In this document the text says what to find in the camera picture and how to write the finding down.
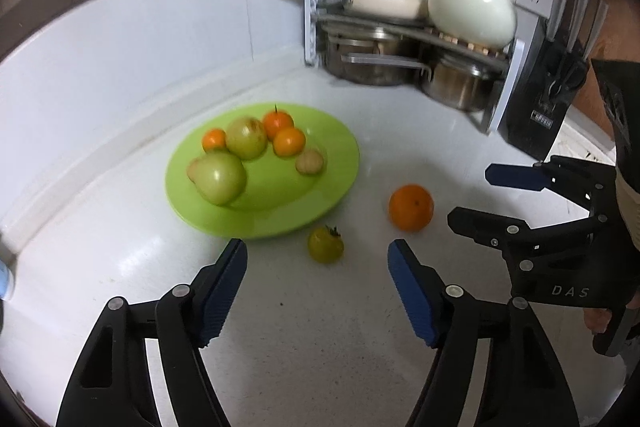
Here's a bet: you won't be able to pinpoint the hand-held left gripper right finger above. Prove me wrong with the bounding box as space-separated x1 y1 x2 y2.
387 238 583 427

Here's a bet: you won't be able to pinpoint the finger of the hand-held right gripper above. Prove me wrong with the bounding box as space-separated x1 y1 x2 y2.
484 155 619 219
446 206 609 254

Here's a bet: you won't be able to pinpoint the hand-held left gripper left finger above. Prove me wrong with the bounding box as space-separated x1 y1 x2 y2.
56 237 249 427

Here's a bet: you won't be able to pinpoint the tangerine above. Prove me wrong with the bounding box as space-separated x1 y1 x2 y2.
388 184 434 233

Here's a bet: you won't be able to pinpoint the green tomato with stem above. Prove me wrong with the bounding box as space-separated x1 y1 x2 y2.
307 225 345 264

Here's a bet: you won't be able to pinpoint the green plate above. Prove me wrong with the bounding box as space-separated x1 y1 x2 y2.
165 102 361 240

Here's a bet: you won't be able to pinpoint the small yellow-orange citrus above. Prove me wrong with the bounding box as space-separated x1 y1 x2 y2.
202 128 227 153

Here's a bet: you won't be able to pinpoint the yellow-green apple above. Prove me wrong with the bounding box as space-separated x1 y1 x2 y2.
225 116 269 160

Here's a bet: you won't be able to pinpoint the oval orange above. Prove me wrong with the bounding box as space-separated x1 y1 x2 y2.
272 127 306 158

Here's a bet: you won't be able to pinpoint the large orange with stem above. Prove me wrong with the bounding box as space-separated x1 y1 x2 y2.
262 104 295 140

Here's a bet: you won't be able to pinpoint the person's right hand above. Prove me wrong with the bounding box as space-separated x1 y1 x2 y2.
584 308 610 335

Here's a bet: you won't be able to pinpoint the black knife block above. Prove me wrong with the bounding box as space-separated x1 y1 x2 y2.
499 14 589 162

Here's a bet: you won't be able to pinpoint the black scissors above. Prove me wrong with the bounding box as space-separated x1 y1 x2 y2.
547 56 586 100

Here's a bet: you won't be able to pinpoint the steel pot with lid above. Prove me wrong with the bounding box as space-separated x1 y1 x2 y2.
422 54 504 112

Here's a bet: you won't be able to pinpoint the large green apple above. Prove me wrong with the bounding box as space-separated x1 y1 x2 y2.
192 150 248 207

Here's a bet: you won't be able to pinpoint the white ceramic pot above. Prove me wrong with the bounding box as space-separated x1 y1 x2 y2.
427 0 519 49

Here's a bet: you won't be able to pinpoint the steel pots under rack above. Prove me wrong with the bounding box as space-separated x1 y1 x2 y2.
322 31 432 87

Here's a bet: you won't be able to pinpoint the wooden cutting board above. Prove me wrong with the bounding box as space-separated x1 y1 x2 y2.
567 0 640 74

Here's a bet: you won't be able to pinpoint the white and blue container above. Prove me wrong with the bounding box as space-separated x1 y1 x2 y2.
0 256 14 304

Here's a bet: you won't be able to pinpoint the white pot rack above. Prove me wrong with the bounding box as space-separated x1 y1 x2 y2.
302 0 527 136

